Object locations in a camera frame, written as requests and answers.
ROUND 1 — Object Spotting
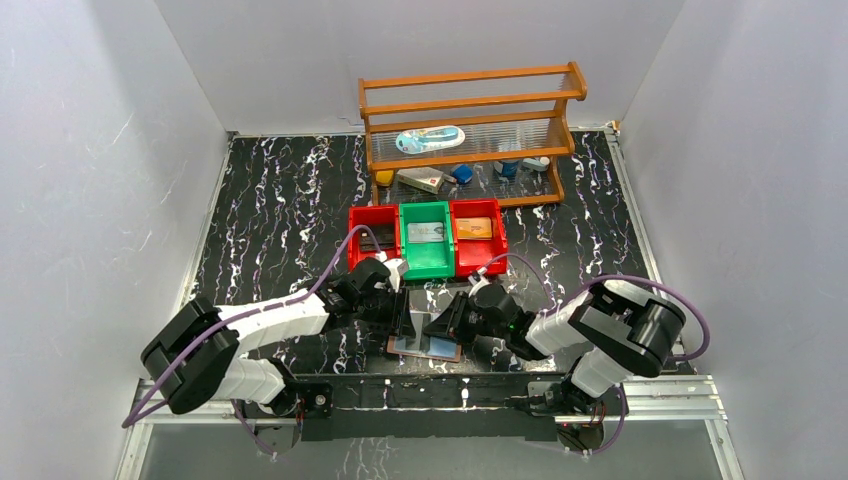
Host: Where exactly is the grey credit card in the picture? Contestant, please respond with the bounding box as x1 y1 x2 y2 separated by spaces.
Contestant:
407 222 445 244

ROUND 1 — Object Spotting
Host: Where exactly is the teal white tube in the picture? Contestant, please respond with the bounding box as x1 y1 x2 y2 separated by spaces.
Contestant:
521 156 551 172

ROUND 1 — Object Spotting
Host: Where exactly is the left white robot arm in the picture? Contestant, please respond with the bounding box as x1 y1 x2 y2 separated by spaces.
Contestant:
140 257 415 417

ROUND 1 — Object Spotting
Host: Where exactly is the yellow small object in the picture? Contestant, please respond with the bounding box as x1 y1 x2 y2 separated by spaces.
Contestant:
374 170 395 187

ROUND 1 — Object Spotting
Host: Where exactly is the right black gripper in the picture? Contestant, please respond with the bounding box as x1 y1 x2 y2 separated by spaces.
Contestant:
423 290 508 344

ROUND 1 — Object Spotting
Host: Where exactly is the green plastic bin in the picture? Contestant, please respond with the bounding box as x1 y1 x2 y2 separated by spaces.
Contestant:
399 201 455 281

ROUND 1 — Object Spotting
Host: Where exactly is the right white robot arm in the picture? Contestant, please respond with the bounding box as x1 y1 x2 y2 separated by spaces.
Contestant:
424 275 686 414

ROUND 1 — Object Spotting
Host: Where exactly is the red bin with dark card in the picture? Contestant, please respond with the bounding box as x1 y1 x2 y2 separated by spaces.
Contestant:
347 203 403 274

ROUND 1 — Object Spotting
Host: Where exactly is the blue small object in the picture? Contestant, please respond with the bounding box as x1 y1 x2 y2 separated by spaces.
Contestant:
450 164 474 185

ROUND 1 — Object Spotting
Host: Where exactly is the pink leather card holder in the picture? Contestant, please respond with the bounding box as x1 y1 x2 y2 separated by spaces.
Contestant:
386 311 461 363

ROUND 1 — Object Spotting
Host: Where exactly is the dark credit card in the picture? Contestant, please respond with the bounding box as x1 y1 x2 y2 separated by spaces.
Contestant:
359 224 396 252

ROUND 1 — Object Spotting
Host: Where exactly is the blue cup on shelf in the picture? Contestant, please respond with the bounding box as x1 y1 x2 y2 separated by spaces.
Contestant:
493 159 521 179

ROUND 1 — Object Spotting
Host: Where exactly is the wooden shelf rack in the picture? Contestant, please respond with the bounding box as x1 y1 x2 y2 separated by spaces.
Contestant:
357 61 588 207

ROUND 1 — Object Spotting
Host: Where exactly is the blue white oval package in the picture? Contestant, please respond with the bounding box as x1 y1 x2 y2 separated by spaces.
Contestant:
395 125 466 155

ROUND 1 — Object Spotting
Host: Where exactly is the black base frame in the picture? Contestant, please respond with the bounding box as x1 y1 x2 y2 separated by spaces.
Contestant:
234 372 630 453

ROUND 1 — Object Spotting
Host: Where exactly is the red bin with orange card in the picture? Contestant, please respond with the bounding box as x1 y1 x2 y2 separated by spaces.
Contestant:
449 198 508 278

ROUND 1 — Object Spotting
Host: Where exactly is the orange credit card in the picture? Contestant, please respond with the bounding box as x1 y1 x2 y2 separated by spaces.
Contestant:
456 217 494 241

